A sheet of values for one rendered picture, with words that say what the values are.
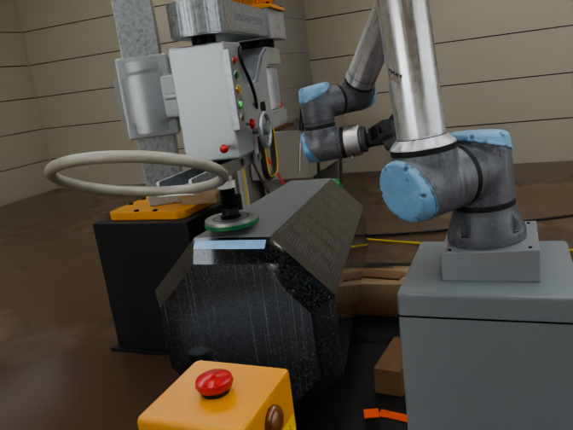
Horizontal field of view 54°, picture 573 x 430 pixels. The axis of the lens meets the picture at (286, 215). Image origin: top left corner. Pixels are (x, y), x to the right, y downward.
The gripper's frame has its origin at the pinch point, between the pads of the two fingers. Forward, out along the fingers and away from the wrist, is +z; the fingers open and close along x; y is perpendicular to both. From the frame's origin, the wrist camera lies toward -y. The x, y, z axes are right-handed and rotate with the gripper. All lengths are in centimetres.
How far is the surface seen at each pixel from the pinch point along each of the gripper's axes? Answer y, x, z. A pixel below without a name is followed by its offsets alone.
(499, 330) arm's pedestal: -21, 52, 9
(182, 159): -34, 4, -59
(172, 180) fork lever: 11, 2, -85
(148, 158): -39, 4, -65
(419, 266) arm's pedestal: -4.1, 37.0, -8.0
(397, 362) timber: 89, 82, -27
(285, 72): 458, -171, -160
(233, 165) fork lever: 41, -5, -75
